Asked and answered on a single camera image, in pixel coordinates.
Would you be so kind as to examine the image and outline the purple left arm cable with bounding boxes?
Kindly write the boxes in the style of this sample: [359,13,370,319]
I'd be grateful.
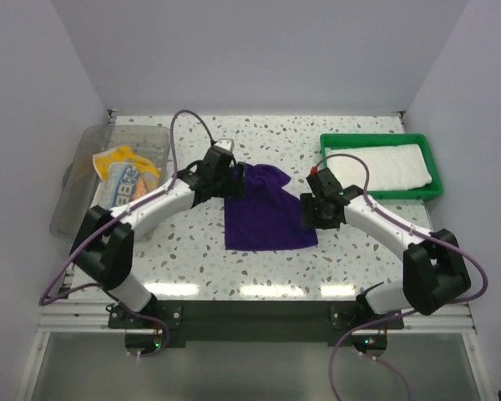
[38,109,218,359]

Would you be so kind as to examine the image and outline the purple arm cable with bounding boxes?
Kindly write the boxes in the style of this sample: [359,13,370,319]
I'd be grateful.
[38,109,218,359]
[315,153,488,401]

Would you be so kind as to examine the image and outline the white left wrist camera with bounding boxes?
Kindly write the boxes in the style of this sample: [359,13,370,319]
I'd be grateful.
[215,139,235,152]

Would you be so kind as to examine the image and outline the aluminium frame rail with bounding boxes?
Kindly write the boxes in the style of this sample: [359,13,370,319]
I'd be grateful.
[36,300,477,334]

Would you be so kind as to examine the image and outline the clear grey plastic bin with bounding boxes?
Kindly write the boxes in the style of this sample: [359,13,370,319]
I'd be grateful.
[50,124,170,240]

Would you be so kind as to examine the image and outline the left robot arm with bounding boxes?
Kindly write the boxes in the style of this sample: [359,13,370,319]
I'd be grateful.
[70,140,244,328]

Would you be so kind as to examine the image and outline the white towel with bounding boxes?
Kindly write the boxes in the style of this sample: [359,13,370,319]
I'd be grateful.
[325,144,432,191]

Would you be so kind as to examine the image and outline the colourful patterned towel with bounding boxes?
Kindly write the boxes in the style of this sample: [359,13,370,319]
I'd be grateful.
[92,146,161,210]

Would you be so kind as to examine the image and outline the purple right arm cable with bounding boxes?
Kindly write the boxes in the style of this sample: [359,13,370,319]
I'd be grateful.
[315,153,488,401]

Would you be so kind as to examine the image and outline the purple towel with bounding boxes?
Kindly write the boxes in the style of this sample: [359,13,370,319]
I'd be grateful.
[225,164,318,251]

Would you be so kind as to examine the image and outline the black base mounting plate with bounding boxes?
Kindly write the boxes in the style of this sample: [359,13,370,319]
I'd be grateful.
[107,298,406,349]

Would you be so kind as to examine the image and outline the green plastic tray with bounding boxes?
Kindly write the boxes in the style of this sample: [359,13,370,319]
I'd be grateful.
[320,134,443,201]

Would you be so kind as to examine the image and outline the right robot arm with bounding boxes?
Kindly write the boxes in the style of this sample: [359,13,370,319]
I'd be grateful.
[301,167,471,328]

